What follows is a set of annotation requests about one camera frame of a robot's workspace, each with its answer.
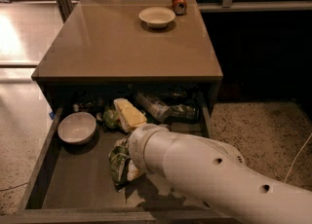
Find dark bottle back left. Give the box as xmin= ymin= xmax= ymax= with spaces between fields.
xmin=72 ymin=91 xmax=104 ymax=114

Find green jalapeno chip bag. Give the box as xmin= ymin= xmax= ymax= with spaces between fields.
xmin=108 ymin=137 xmax=132 ymax=192

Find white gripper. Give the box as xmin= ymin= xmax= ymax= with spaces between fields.
xmin=113 ymin=98 xmax=169 ymax=181

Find white cable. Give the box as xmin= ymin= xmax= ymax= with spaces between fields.
xmin=283 ymin=132 xmax=312 ymax=184

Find green teal chip bag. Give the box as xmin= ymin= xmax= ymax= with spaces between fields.
xmin=102 ymin=106 xmax=121 ymax=130

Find white bowl in drawer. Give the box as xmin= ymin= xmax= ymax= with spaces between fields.
xmin=58 ymin=112 xmax=97 ymax=145

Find clear plastic water bottle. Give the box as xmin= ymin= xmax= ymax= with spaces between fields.
xmin=135 ymin=92 xmax=172 ymax=123

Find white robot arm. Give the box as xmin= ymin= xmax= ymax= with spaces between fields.
xmin=116 ymin=124 xmax=312 ymax=224

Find dark glass bottle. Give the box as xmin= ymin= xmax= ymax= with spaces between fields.
xmin=170 ymin=104 xmax=199 ymax=122

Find orange soda can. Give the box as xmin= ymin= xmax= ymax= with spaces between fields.
xmin=172 ymin=0 xmax=187 ymax=16

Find white bowl on counter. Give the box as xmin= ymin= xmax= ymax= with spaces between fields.
xmin=138 ymin=7 xmax=176 ymax=28

